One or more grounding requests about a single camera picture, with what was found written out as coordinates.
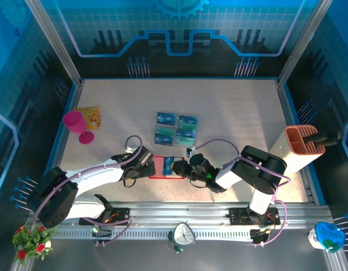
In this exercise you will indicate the red card holder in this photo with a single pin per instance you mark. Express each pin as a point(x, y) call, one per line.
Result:
point(159, 166)

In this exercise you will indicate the blue VIP card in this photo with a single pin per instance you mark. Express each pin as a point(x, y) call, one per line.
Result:
point(166, 118)
point(186, 134)
point(188, 119)
point(168, 165)
point(164, 140)

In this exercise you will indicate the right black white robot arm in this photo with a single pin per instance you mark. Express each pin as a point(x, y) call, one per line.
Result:
point(258, 172)

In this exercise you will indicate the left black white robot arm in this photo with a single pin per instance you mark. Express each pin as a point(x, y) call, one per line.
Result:
point(55, 197)

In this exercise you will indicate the teal VIP card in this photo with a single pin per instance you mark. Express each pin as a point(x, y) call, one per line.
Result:
point(164, 130)
point(187, 127)
point(184, 141)

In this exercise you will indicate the aluminium front beam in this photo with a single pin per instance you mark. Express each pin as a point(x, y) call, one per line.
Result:
point(176, 211)

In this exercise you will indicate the white triangular alarm clock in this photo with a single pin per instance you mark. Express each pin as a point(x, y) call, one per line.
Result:
point(183, 234)

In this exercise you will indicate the yellow snack packet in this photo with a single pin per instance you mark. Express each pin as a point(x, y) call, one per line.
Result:
point(92, 115)

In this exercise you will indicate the pink plastic goblet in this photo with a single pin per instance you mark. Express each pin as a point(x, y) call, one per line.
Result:
point(74, 121)

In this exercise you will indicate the white orange knife block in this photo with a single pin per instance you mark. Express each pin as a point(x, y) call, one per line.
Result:
point(295, 141)

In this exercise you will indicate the potted plant red flowers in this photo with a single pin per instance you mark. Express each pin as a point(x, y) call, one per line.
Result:
point(32, 245)

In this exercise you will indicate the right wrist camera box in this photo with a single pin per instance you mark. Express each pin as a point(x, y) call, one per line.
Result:
point(191, 152)

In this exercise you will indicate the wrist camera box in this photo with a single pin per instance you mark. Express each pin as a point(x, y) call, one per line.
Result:
point(130, 150)
point(191, 152)

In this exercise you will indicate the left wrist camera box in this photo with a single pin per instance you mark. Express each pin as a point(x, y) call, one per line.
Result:
point(130, 150)

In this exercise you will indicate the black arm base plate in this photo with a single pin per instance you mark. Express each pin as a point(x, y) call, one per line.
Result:
point(236, 216)
point(123, 216)

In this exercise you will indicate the aluminium frame post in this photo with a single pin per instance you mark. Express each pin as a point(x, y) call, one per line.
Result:
point(304, 42)
point(55, 42)

